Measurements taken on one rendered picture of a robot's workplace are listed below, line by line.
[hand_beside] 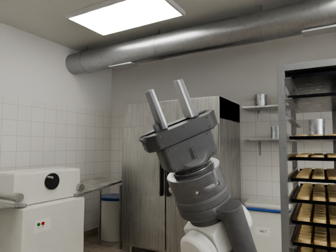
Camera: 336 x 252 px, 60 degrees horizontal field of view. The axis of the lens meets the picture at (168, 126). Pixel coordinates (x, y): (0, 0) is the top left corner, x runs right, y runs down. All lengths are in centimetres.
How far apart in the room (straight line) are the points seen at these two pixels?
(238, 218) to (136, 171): 350
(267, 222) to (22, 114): 331
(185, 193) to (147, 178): 338
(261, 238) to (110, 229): 233
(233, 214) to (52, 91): 427
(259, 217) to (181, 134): 319
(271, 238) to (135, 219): 168
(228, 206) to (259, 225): 315
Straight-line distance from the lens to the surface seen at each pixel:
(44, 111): 447
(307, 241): 146
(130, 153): 397
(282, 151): 136
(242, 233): 46
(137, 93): 512
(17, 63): 435
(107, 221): 483
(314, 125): 383
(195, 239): 47
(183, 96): 44
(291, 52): 428
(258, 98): 398
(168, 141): 42
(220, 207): 46
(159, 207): 378
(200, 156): 44
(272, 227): 358
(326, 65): 139
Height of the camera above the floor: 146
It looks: 4 degrees up
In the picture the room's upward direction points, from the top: straight up
